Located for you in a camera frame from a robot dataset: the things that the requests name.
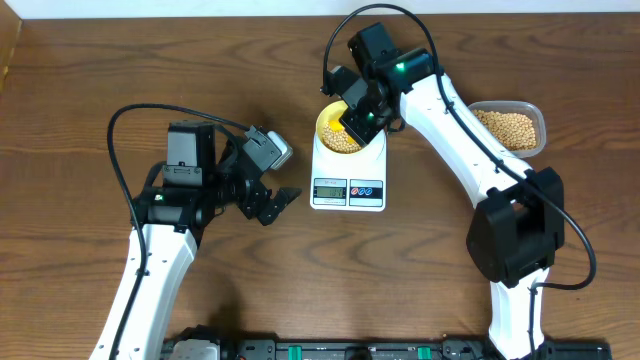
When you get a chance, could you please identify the yellow measuring scoop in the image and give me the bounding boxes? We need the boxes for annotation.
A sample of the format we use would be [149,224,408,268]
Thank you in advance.
[328,119,355,144]

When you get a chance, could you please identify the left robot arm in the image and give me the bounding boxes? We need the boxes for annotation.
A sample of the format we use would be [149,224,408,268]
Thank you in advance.
[91,120,301,359]

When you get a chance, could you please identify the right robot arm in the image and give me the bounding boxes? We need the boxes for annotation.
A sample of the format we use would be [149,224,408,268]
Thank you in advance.
[325,23,565,359]

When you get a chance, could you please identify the soybeans in bowl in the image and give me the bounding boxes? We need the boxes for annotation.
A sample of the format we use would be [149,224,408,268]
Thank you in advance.
[321,121,362,154]

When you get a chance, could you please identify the pale yellow plastic bowl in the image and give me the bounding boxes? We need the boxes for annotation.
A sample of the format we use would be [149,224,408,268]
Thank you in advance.
[316,101,363,154]

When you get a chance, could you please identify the white digital kitchen scale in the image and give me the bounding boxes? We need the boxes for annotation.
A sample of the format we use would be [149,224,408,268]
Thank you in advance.
[309,132,387,212]

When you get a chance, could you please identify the soybeans pile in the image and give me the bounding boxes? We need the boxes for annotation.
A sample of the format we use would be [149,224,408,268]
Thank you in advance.
[472,110,537,151]

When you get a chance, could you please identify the clear plastic container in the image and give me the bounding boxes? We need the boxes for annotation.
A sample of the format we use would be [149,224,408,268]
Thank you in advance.
[469,100,547,158]

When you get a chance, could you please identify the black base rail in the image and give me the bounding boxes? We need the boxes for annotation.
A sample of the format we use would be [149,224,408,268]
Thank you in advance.
[159,324,614,360]

